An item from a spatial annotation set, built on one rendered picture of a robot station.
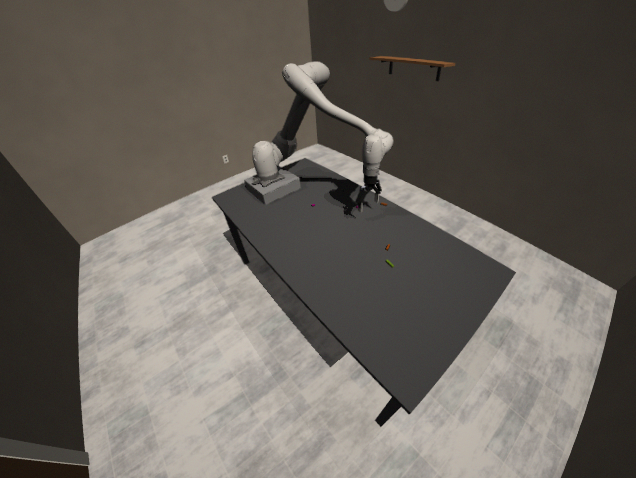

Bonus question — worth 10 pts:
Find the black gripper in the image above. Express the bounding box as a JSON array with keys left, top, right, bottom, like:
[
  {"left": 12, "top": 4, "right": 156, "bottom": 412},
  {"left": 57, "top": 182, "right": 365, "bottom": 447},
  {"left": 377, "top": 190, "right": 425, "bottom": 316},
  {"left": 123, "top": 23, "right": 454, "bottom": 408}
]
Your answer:
[{"left": 356, "top": 175, "right": 382, "bottom": 212}]

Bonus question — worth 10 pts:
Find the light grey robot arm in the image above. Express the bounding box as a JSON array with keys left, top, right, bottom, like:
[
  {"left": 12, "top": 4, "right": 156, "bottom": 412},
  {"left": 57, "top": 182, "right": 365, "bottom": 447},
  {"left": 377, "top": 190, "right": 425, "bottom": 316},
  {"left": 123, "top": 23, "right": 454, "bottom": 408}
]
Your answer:
[{"left": 252, "top": 62, "right": 393, "bottom": 187}]

